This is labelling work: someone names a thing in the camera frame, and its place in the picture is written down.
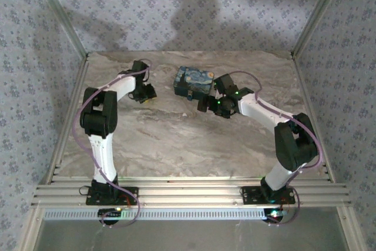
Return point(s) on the small padlock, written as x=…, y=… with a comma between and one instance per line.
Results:
x=190, y=96

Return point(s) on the starry night painting tin box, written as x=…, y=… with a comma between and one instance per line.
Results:
x=194, y=79

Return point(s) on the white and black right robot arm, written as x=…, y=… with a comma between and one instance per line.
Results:
x=264, y=110

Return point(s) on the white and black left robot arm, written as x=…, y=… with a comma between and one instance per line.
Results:
x=103, y=157

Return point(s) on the aluminium table side rail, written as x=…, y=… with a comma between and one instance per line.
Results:
x=70, y=115
x=305, y=86

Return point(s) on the aluminium mounting rail beam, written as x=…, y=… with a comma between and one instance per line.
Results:
x=191, y=192

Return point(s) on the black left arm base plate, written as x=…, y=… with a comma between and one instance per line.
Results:
x=129, y=193

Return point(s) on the aluminium upright frame post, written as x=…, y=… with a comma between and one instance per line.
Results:
x=61, y=13
x=318, y=13

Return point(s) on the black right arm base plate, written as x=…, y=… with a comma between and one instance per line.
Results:
x=249, y=195

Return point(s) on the aluminium frame leg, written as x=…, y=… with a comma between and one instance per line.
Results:
x=30, y=230
x=351, y=227

